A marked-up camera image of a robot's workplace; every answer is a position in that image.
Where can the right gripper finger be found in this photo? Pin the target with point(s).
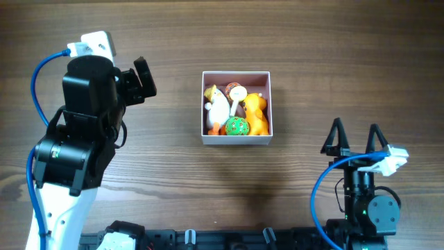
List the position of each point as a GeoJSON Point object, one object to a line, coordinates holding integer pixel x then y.
{"type": "Point", "coordinates": [375, 132]}
{"type": "Point", "coordinates": [336, 142]}

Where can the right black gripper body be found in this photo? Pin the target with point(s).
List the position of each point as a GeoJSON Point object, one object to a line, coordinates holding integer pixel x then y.
{"type": "Point", "coordinates": [354, 153]}

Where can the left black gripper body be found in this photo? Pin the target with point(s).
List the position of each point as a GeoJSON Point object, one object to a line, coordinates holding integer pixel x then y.
{"type": "Point", "coordinates": [131, 87]}

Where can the white plush duck toy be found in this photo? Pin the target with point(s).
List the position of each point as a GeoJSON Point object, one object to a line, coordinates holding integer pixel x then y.
{"type": "Point", "coordinates": [218, 110]}

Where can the orange round disc toy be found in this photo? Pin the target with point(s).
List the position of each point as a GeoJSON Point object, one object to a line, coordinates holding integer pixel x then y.
{"type": "Point", "coordinates": [229, 87]}

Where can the orange dinosaur toy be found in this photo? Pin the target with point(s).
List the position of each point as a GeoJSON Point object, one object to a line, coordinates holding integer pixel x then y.
{"type": "Point", "coordinates": [254, 105]}

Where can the yellow wooden rattle drum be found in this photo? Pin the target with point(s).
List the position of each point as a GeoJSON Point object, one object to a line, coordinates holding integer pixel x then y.
{"type": "Point", "coordinates": [237, 94]}

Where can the green patterned ball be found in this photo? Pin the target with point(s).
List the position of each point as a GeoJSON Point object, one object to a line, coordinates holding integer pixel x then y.
{"type": "Point", "coordinates": [237, 126]}

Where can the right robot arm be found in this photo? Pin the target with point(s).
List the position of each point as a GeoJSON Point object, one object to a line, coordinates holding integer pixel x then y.
{"type": "Point", "coordinates": [371, 212]}

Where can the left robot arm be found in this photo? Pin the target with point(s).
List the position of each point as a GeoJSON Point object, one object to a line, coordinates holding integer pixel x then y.
{"type": "Point", "coordinates": [65, 168]}

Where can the pink cardboard box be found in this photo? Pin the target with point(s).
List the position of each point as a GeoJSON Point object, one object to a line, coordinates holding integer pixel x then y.
{"type": "Point", "coordinates": [257, 82]}

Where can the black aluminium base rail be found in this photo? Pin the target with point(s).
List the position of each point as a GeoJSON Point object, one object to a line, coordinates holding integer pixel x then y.
{"type": "Point", "coordinates": [295, 238]}

